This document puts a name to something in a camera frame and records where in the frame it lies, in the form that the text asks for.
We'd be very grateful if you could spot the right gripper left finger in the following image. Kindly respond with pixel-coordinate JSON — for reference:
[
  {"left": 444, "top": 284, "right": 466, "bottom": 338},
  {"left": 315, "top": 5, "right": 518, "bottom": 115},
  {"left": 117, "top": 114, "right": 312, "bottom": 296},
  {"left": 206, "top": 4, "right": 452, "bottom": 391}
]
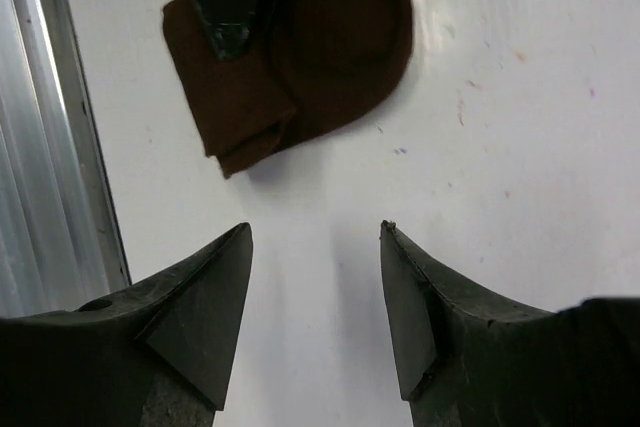
[{"left": 1, "top": 223, "right": 253, "bottom": 426}]

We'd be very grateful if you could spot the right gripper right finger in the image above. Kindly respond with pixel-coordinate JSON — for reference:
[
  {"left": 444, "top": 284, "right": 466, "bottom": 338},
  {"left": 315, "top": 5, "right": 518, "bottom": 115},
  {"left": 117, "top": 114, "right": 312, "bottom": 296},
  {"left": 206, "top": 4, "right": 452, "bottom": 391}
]
[{"left": 380, "top": 222, "right": 639, "bottom": 426}]

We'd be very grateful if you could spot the aluminium frame rail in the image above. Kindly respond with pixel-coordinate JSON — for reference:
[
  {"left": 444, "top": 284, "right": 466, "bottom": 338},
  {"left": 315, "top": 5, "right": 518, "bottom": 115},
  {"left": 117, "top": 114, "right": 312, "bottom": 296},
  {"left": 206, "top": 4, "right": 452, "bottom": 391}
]
[{"left": 1, "top": 0, "right": 130, "bottom": 317}]

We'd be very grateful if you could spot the brown striped cuff sock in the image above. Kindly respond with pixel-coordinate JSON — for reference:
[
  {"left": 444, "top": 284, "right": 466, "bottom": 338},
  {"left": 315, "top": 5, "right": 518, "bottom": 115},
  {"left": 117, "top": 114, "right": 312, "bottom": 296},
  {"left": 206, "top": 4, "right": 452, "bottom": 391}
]
[{"left": 162, "top": 0, "right": 413, "bottom": 177}]

